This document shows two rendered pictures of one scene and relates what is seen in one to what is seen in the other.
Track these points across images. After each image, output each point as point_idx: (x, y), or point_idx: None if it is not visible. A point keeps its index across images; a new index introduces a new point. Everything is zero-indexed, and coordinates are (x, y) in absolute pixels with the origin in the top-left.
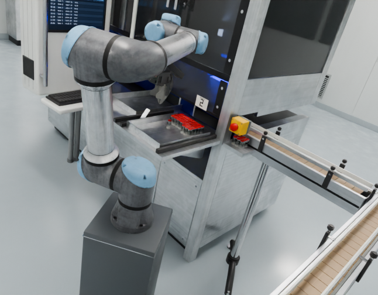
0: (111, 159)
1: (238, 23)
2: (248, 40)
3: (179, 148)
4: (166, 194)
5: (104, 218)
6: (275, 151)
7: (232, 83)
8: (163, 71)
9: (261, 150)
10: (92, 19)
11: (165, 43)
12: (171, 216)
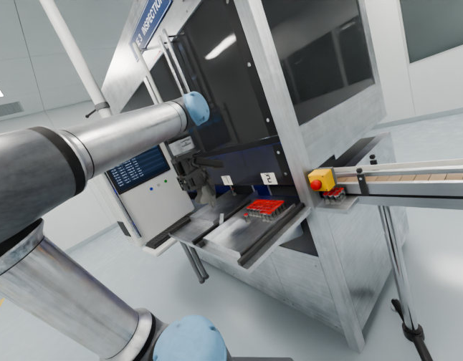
0: (135, 352)
1: (253, 78)
2: (273, 84)
3: (267, 243)
4: (292, 282)
5: None
6: (388, 185)
7: (284, 140)
8: (82, 172)
9: (368, 192)
10: (154, 164)
11: (82, 124)
12: (309, 304)
